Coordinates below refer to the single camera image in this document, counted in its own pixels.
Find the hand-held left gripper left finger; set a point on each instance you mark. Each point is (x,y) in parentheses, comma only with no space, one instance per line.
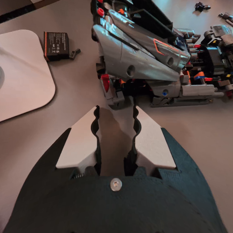
(78,145)

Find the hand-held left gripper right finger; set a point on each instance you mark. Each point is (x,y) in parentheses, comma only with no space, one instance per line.
(154,147)

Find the grey lego car model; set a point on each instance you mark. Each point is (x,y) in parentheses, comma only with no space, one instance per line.
(145,60)

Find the small dark grey lego piece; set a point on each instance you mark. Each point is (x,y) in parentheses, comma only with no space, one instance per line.
(74,53)

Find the small grey lego panel assembly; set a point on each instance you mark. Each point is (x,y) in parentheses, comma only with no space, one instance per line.
(226,18)

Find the black cross lego connector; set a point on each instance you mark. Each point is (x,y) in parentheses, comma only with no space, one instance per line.
(201,7)

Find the white lamp base stand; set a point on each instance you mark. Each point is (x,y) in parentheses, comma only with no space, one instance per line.
(23,76)

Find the black battery pack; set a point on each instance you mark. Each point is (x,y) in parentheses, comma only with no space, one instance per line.
(56,45)

